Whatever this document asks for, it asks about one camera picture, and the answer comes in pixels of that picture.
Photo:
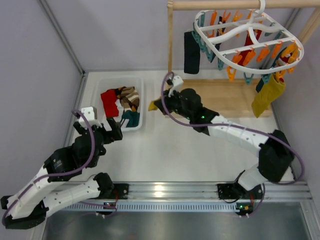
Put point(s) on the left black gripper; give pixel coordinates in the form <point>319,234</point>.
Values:
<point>100,129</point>

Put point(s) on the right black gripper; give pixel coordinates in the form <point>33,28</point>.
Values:
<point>166,103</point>

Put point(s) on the yellow sock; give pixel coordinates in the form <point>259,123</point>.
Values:
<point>154,105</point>
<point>268,93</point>

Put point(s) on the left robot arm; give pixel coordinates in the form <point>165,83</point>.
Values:
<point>38,200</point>

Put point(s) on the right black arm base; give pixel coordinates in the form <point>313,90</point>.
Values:
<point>231,192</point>

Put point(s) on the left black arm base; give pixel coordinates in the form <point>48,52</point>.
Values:
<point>119,192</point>

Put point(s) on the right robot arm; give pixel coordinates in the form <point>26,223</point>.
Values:
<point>271,149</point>

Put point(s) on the white round clip hanger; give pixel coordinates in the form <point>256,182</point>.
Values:
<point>236,41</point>

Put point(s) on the teal sock in basket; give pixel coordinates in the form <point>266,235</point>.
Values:
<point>130,119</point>

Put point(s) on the red sock in basket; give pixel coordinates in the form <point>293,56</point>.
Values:
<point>109,99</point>

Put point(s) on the brown striped sock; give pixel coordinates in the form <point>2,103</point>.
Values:
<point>129,98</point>

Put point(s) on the white plastic basket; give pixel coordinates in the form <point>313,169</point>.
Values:
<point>112,83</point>

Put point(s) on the wooden drying rack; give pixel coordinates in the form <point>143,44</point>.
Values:
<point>232,95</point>

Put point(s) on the dark navy sock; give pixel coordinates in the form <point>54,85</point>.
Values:
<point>191,54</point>

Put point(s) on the dark green sock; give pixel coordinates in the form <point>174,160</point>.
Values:
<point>278,62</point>

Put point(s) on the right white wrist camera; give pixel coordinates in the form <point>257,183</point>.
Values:
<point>175,83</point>

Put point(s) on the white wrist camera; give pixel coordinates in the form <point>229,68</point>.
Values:
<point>175,83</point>
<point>90,113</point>

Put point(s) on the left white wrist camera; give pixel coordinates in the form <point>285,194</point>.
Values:
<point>90,113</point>

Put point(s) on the aluminium mounting rail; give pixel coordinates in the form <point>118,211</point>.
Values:
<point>193,197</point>

